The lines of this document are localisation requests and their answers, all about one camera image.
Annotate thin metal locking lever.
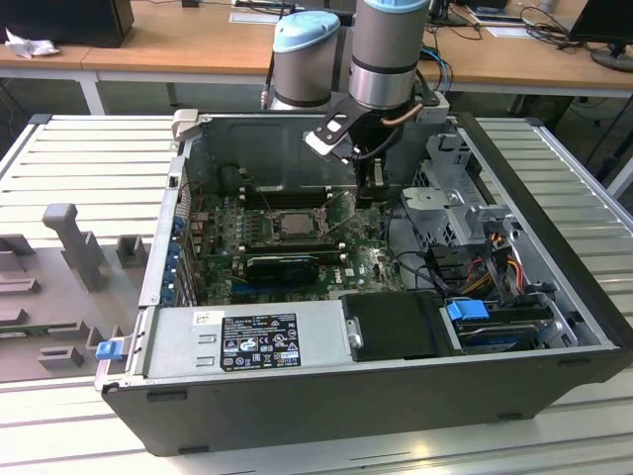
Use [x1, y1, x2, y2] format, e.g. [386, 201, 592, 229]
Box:
[255, 186, 278, 220]
[327, 191, 355, 236]

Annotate metal socket cover frame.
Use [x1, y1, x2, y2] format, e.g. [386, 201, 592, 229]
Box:
[270, 207, 331, 243]

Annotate silver CPU green board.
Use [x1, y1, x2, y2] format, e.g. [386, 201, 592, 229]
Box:
[280, 213, 318, 235]

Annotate CPU socket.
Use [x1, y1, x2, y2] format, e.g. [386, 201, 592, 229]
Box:
[269, 206, 332, 244]

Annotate black drive bay cover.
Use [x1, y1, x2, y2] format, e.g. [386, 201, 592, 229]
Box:
[339, 290, 449, 362]

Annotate grey metal drive cage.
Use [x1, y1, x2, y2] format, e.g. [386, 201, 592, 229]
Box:
[399, 129, 525, 251]

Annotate green motherboard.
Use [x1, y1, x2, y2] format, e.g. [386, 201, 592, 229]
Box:
[195, 187, 405, 307]

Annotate black graphics card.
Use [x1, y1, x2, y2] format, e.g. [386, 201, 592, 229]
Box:
[243, 253, 321, 288]

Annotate black cylinder part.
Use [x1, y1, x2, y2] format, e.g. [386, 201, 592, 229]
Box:
[219, 164, 243, 195]

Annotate hard disk in blue carrier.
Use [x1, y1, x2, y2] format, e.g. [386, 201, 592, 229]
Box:
[441, 298, 554, 356]

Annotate black monitor stand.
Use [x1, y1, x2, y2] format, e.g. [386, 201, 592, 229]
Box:
[425, 0, 470, 27]

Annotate beige case latch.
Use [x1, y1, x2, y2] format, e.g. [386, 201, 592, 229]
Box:
[170, 108, 200, 145]

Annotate white paper sheet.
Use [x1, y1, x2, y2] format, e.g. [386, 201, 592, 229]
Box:
[228, 9, 278, 25]

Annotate printed paper sheets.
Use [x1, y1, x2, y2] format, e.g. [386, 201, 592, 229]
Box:
[467, 7, 533, 40]

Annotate wooden desk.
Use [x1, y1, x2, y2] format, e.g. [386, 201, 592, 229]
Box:
[0, 0, 135, 118]
[81, 0, 633, 108]

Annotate black PC case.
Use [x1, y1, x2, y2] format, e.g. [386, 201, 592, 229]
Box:
[93, 108, 633, 459]

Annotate grey power supply unit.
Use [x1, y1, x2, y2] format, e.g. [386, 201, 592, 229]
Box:
[140, 300, 355, 381]

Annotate black monitor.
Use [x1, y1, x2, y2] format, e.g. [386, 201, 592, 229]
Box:
[567, 0, 633, 74]

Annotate grey parts rack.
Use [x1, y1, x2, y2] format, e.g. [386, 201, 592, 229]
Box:
[0, 201, 152, 383]

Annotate black computer tower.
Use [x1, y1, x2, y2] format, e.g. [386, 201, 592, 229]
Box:
[0, 0, 136, 49]

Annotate crumpled white paper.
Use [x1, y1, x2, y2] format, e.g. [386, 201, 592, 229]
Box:
[4, 27, 61, 60]

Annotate green RAM stick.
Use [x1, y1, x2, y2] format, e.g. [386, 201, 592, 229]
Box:
[0, 324, 50, 340]

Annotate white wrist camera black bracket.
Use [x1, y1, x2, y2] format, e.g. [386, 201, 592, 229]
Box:
[303, 97, 371, 165]

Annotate black round cable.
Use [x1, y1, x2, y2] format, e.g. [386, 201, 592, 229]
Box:
[384, 197, 446, 293]

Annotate copper coloured cable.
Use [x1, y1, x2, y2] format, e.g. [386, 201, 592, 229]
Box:
[379, 102, 425, 130]

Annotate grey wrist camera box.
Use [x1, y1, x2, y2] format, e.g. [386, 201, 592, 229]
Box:
[413, 90, 452, 126]

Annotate light blue cable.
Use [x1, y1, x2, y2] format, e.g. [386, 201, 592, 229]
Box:
[419, 45, 454, 108]

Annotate black flat ribbon cable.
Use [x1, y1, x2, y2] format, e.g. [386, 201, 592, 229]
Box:
[484, 222, 523, 308]

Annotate thin red wire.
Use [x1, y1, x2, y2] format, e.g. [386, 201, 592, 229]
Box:
[180, 181, 212, 219]

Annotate yellow red power wires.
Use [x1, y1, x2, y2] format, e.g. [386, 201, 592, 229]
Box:
[464, 246, 526, 298]

